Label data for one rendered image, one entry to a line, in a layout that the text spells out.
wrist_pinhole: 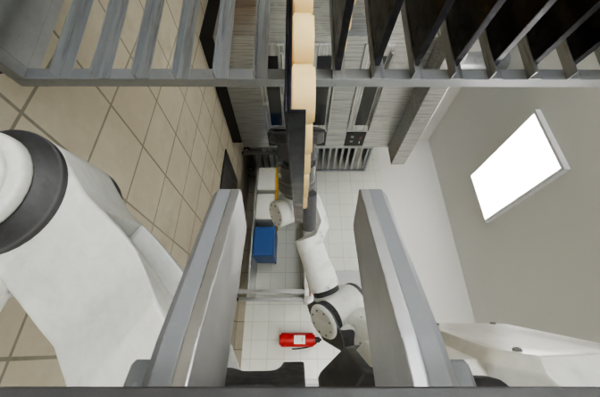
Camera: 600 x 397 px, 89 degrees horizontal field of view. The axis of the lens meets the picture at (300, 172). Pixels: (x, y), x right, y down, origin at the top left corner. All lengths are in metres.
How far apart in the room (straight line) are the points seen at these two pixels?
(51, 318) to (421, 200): 4.87
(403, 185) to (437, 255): 1.14
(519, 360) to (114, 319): 0.35
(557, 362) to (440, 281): 4.40
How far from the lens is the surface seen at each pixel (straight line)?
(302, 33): 0.28
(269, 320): 4.29
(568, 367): 0.35
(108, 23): 0.94
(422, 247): 4.77
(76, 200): 0.42
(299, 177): 0.33
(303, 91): 0.24
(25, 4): 1.02
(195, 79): 0.77
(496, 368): 0.35
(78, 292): 0.40
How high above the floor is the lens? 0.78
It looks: level
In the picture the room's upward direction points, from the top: 90 degrees clockwise
